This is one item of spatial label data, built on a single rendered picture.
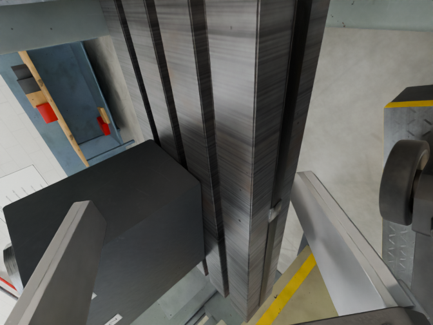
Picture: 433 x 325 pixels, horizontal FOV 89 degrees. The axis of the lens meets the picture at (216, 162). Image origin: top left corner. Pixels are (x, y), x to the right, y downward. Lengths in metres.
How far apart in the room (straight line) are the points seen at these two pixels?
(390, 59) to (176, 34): 0.99
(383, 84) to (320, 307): 1.27
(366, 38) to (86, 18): 0.95
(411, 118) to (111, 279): 0.71
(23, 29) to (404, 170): 0.78
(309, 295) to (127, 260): 1.52
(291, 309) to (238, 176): 1.50
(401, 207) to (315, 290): 1.22
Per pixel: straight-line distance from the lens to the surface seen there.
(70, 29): 0.59
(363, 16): 0.92
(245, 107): 0.16
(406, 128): 0.74
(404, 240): 0.95
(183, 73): 0.21
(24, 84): 3.96
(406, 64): 1.12
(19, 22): 0.58
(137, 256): 0.30
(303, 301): 1.70
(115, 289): 0.33
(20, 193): 5.16
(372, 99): 1.17
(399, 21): 0.90
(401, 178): 0.59
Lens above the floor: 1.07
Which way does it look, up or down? 30 degrees down
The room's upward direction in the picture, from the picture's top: 122 degrees counter-clockwise
